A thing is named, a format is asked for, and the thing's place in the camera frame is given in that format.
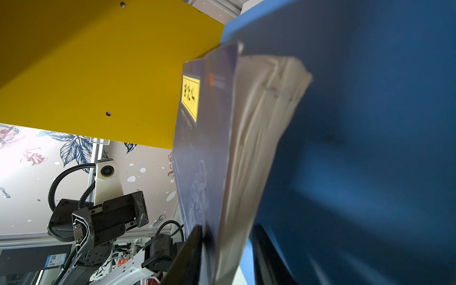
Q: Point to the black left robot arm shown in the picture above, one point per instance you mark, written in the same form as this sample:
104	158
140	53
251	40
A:
154	258

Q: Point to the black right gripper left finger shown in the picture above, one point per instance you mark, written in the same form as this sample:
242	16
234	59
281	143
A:
186	268

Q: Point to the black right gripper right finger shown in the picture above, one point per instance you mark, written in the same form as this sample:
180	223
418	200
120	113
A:
269	267

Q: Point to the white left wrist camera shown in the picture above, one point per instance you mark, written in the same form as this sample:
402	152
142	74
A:
107	181

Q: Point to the navy book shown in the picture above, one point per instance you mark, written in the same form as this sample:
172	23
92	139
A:
233	111

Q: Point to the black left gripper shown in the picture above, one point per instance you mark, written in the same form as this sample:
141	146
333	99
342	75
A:
99	224

